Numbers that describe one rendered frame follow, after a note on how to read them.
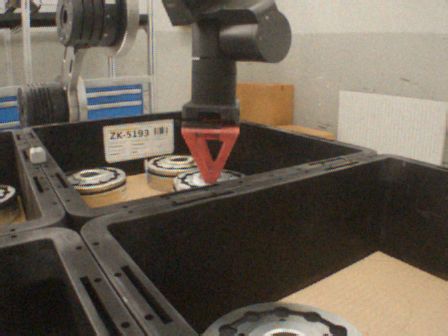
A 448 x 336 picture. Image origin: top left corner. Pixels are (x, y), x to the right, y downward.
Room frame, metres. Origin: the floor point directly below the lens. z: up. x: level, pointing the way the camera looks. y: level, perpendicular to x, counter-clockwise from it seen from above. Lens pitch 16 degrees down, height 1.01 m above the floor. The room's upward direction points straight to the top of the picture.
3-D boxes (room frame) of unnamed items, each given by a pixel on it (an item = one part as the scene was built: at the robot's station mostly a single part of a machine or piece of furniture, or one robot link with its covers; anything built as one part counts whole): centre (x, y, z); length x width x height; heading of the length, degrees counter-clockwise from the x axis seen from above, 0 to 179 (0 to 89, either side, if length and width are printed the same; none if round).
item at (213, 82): (0.48, 0.02, 0.98); 0.10 x 0.07 x 0.07; 177
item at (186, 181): (0.48, 0.02, 0.86); 0.10 x 0.10 x 0.01
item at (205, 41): (0.47, 0.01, 1.04); 0.07 x 0.06 x 0.07; 43
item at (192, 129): (0.47, 0.02, 0.91); 0.07 x 0.07 x 0.09; 87
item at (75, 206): (0.44, 0.08, 0.92); 0.40 x 0.30 x 0.02; 34
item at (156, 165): (0.57, 0.08, 0.86); 0.10 x 0.10 x 0.01
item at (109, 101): (2.28, 0.85, 0.60); 0.72 x 0.03 x 0.56; 132
